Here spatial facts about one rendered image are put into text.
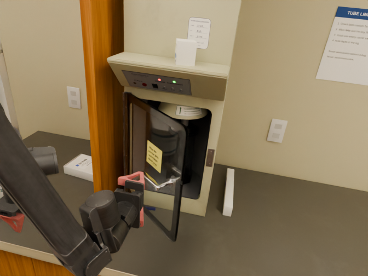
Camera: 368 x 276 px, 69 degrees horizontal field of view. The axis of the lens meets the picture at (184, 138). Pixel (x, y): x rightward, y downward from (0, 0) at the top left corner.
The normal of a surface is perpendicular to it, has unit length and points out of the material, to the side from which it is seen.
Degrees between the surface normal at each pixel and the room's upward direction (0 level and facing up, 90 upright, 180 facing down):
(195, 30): 90
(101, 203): 14
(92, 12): 90
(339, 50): 90
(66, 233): 73
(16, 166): 78
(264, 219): 0
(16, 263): 90
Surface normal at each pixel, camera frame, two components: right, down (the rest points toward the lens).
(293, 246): 0.09, -0.89
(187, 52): 0.09, 0.46
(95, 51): 0.98, 0.17
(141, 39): -0.20, 0.43
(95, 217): 0.80, 0.13
